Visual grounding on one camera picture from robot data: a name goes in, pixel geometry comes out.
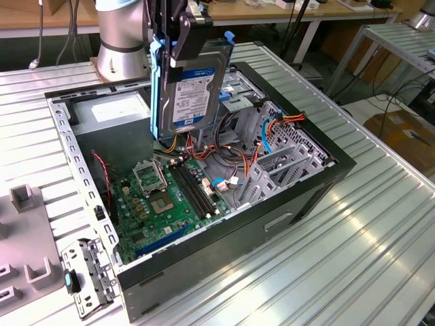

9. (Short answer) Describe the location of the metal slat side table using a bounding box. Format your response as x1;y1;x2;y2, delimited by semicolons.
326;22;435;98

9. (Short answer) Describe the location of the CPU socket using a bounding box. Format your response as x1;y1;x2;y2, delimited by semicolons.
148;192;177;215

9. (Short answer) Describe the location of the large cardboard box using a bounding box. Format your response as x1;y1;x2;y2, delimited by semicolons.
363;110;435;177

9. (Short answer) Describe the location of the black RAM slot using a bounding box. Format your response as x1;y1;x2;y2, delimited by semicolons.
182;159;219;216
178;160;215;218
173;162;211;219
169;162;207;221

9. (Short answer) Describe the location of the thin arm cable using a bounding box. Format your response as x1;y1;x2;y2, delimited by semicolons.
29;0;44;71

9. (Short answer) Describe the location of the metal socket cover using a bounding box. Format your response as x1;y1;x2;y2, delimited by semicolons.
131;158;168;197

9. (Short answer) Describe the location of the red black twisted wire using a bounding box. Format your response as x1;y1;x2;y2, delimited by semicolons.
90;151;113;205

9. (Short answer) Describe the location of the metal slot retainer bracket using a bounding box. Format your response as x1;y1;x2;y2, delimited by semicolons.
60;237;120;320

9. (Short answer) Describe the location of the blue data wire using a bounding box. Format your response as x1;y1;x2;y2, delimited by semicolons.
211;109;283;192

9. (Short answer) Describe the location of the grey parts rack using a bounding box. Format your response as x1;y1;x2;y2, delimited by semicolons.
0;184;67;308

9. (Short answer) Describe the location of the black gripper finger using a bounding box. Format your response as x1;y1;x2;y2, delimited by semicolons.
165;12;214;83
153;0;171;55

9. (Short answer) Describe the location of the grey power supply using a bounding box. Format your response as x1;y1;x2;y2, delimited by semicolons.
69;91;156;170

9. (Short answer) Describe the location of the black PC case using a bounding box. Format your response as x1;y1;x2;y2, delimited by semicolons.
43;60;358;323

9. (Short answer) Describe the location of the metal optical drive cage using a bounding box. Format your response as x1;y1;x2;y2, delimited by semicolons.
217;67;264;150

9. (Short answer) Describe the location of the metal disk bay cage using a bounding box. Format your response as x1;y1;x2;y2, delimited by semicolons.
234;100;337;211

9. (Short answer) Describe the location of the black wire bundle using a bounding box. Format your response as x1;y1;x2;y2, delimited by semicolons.
213;113;247;170

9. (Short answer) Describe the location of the green motherboard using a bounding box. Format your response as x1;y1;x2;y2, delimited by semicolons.
110;156;235;266

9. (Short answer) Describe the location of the black latch with blue tab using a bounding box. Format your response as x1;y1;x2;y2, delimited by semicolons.
63;268;83;295

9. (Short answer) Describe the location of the orange red yellow power wire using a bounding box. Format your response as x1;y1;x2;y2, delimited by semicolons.
185;113;307;179

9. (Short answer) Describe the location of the wooden desk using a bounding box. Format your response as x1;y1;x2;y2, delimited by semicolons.
0;0;404;38

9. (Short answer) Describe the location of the hard disk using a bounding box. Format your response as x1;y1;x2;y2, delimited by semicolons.
148;29;236;142

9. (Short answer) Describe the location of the blue expansion slot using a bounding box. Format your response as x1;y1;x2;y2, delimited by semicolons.
135;221;192;258

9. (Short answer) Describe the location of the black case fan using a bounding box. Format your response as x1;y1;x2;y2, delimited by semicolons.
90;151;120;227

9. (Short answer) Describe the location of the yellow black power wire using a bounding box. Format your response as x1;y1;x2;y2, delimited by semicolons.
162;134;181;153

